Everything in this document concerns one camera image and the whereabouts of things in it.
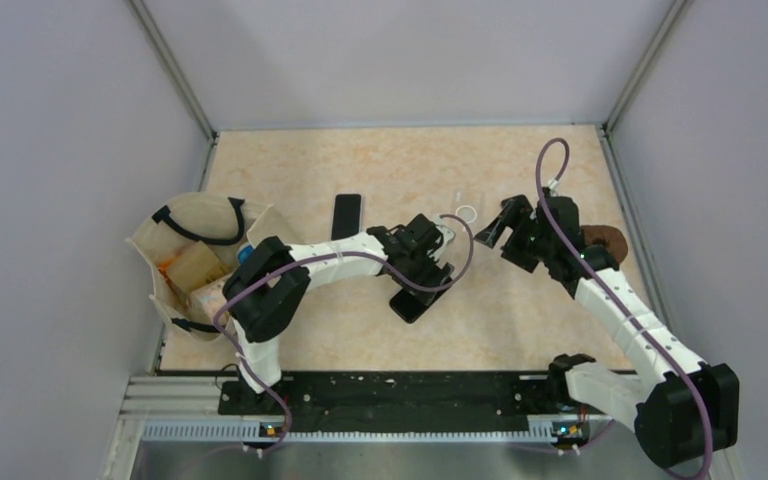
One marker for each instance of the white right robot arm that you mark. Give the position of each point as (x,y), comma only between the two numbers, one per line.
(636,331)

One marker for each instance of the brown donut on cup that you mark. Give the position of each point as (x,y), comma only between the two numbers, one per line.
(609,237)

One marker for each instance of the blue snack packet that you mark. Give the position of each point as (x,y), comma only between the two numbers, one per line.
(244,252)

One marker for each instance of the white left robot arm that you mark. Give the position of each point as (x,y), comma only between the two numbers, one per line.
(264,293)

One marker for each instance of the lavender phone case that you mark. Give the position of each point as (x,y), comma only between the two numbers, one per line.
(347,216)

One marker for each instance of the clear magsafe phone case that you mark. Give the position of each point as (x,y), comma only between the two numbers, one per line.
(468,204)

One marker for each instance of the black smartphone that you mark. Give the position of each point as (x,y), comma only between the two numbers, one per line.
(347,215)

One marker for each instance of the black phone case with camera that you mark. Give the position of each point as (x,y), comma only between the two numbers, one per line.
(409,305)

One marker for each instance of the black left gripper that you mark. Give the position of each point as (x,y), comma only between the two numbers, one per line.
(430,262)

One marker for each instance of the beige tote bag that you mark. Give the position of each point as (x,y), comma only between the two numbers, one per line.
(192,241)

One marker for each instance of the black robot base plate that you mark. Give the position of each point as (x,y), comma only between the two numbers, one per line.
(407,402)

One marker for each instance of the aluminium frame rail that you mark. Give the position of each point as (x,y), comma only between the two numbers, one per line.
(188,407)

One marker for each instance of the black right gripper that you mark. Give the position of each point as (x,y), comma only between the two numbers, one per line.
(512,216)

